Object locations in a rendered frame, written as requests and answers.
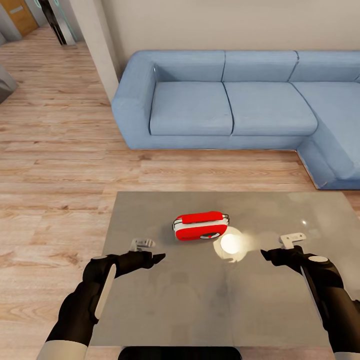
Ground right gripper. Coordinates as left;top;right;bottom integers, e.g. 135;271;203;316
261;245;306;270

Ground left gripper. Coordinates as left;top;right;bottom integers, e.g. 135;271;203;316
126;250;166;273

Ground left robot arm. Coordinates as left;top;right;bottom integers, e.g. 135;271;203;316
35;238;166;360

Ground radio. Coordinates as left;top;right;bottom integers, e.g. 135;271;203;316
172;211;230;241

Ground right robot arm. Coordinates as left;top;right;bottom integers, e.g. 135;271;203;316
261;232;360;360

